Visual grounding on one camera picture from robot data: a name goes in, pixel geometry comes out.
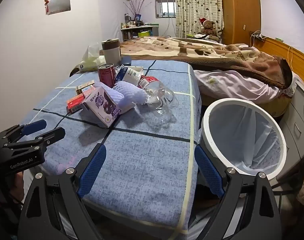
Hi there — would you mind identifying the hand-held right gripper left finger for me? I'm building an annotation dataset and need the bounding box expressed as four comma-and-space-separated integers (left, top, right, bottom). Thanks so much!
18, 144, 107, 240

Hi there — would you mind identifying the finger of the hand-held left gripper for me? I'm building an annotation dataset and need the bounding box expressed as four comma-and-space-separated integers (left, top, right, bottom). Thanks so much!
3, 127, 66, 151
0, 119, 47, 143

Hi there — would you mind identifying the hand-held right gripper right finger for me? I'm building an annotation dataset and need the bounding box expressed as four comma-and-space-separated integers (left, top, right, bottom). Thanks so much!
192, 145, 284, 240

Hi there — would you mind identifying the white round trash bin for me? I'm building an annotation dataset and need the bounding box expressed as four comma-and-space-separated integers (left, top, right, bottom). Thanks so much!
201, 99, 288, 180

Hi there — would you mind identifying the small red white box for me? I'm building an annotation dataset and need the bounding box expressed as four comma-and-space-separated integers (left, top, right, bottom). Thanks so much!
81, 85, 96, 97

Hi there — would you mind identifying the purple milk carton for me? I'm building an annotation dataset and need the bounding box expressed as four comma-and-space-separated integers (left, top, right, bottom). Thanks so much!
82, 86, 122, 128

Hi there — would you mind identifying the beige cigarette box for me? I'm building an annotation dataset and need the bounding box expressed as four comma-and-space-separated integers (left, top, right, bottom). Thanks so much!
75, 80, 95, 93

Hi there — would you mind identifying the white foam fruit net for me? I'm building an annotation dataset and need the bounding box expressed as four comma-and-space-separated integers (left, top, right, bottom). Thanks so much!
102, 82, 134, 113

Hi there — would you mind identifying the red drink can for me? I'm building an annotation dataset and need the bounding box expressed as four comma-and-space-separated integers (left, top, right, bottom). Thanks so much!
98, 64, 117, 88

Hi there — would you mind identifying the white cloth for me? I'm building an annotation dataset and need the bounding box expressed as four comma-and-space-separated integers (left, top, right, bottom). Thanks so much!
114, 81, 149, 105

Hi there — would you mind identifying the clear plastic bottle red label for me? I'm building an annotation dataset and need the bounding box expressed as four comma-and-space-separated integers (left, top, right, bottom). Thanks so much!
138, 75, 179, 125

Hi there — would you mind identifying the white blue milk carton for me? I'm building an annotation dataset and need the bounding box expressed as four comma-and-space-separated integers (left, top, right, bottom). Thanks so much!
116, 65, 144, 85

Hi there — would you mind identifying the clear plastic bin liner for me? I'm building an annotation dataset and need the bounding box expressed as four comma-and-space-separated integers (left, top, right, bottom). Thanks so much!
208, 105, 280, 175

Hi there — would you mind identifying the blue checked tablecloth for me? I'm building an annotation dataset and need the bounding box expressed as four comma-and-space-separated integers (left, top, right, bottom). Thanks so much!
15, 60, 205, 233

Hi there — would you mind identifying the yellow tissue pack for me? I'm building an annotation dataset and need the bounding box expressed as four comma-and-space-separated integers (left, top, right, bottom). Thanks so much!
77, 44, 106, 72

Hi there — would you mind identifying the pink bed sheet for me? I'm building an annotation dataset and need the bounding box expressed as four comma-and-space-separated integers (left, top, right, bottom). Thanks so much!
194, 70, 285, 104

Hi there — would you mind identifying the grey brown thermos mug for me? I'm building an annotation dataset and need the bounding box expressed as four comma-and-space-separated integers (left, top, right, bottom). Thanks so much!
101, 39, 121, 67

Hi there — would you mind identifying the grey nightstand with drawers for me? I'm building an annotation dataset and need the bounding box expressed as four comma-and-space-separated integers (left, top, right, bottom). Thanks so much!
280, 76, 304, 160

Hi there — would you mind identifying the brown printed blanket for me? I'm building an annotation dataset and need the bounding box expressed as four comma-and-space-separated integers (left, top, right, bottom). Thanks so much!
119, 36, 293, 89

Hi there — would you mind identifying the cluttered grey side desk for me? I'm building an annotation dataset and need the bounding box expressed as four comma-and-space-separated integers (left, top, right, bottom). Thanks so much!
121, 24, 159, 42

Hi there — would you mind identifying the wooden bed headboard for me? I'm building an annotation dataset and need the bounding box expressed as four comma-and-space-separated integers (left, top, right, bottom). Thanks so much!
252, 37, 304, 80

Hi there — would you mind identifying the brown teddy bear red hat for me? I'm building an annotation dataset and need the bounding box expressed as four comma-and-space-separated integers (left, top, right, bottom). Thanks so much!
199, 17, 219, 37

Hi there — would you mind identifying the vase with purple branches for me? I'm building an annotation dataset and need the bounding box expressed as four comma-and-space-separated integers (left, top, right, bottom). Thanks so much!
124, 0, 152, 22

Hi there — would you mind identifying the wooden wardrobe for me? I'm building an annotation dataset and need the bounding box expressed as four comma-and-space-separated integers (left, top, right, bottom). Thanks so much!
220, 0, 262, 45

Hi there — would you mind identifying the heart patterned curtain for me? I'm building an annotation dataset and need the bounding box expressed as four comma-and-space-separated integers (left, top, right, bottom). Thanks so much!
174, 0, 224, 39

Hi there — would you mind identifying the barred window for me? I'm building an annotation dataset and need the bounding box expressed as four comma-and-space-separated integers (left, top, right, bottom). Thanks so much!
154, 0, 176, 18

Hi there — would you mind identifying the silver wall poster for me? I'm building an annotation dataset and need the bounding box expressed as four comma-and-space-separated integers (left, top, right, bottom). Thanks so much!
45, 0, 71, 15

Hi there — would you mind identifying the yellow charging cable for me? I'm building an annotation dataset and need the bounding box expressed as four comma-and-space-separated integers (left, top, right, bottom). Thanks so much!
287, 45, 294, 68

